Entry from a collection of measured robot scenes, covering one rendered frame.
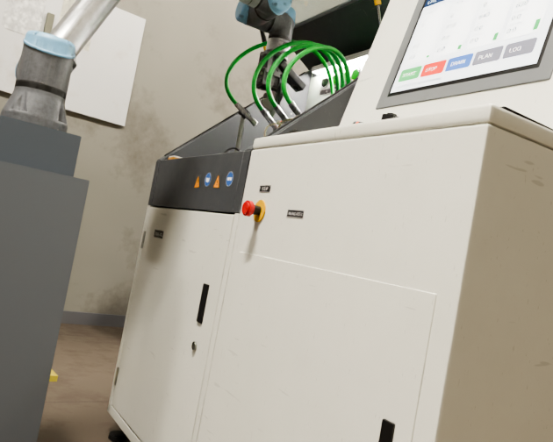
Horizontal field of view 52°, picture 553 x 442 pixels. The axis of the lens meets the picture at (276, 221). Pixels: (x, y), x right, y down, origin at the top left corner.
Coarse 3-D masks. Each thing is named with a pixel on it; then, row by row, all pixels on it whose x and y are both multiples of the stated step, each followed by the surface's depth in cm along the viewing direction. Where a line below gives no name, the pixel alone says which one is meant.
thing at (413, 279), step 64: (384, 64) 147; (448, 128) 86; (256, 192) 133; (320, 192) 111; (384, 192) 96; (448, 192) 84; (512, 192) 83; (256, 256) 128; (320, 256) 108; (384, 256) 93; (448, 256) 82; (512, 256) 84; (256, 320) 123; (320, 320) 104; (384, 320) 90; (448, 320) 80; (512, 320) 85; (256, 384) 118; (320, 384) 100; (384, 384) 87; (448, 384) 78; (512, 384) 86
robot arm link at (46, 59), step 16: (32, 32) 133; (32, 48) 132; (48, 48) 133; (64, 48) 135; (32, 64) 132; (48, 64) 133; (64, 64) 136; (16, 80) 134; (32, 80) 132; (48, 80) 133; (64, 80) 136
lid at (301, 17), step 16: (304, 0) 202; (320, 0) 197; (336, 0) 192; (352, 0) 187; (368, 0) 180; (384, 0) 176; (304, 16) 209; (320, 16) 201; (336, 16) 195; (352, 16) 191; (368, 16) 186; (304, 32) 214; (320, 32) 208; (336, 32) 202; (352, 32) 197; (368, 32) 192; (304, 48) 222; (336, 48) 210; (352, 48) 204; (368, 48) 199; (304, 64) 231
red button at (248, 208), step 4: (260, 200) 131; (244, 204) 129; (248, 204) 128; (252, 204) 128; (256, 204) 132; (260, 204) 130; (264, 204) 129; (244, 208) 129; (248, 208) 127; (252, 208) 127; (256, 208) 129; (260, 208) 129; (264, 208) 128; (244, 212) 128; (248, 212) 127; (252, 212) 128; (256, 212) 129; (260, 212) 129; (264, 212) 128; (248, 216) 128; (256, 216) 131; (260, 216) 129; (256, 220) 130; (260, 220) 129
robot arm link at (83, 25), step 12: (84, 0) 151; (96, 0) 152; (108, 0) 154; (72, 12) 150; (84, 12) 151; (96, 12) 152; (108, 12) 156; (60, 24) 150; (72, 24) 149; (84, 24) 151; (96, 24) 153; (60, 36) 148; (72, 36) 149; (84, 36) 152
